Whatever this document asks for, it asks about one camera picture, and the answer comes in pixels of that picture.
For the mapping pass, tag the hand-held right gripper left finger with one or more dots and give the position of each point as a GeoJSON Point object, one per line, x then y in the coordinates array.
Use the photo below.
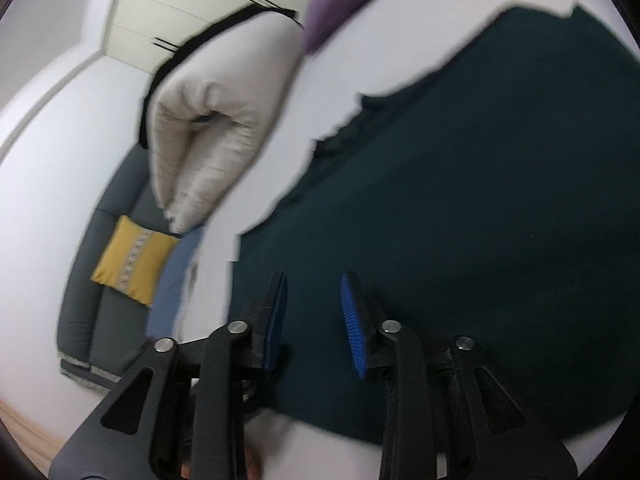
{"type": "Point", "coordinates": [275, 320]}

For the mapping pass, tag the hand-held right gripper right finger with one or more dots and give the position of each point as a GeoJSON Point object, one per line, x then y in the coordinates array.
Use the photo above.
{"type": "Point", "coordinates": [352, 320]}

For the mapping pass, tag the dark green sweater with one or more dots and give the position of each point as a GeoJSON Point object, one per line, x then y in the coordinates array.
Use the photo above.
{"type": "Point", "coordinates": [475, 210]}

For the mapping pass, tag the blue bed sheet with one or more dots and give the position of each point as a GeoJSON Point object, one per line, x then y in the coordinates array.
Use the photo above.
{"type": "Point", "coordinates": [172, 290]}

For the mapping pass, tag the yellow pillow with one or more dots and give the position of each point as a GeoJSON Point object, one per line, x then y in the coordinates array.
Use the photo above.
{"type": "Point", "coordinates": [132, 260]}

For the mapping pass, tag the grey padded headboard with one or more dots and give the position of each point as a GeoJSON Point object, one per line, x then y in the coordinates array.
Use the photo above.
{"type": "Point", "coordinates": [82, 305]}

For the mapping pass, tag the folded beige duvet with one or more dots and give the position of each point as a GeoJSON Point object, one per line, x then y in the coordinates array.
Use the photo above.
{"type": "Point", "coordinates": [225, 110]}

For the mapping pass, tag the black blanket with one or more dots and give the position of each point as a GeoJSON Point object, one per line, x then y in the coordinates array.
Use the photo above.
{"type": "Point", "coordinates": [165, 67]}

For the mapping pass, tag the cream wardrobe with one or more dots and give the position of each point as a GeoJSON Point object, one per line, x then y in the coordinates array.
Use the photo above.
{"type": "Point", "coordinates": [200, 10]}

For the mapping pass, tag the purple pillow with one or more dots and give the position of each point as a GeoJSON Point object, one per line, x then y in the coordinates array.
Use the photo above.
{"type": "Point", "coordinates": [340, 0]}

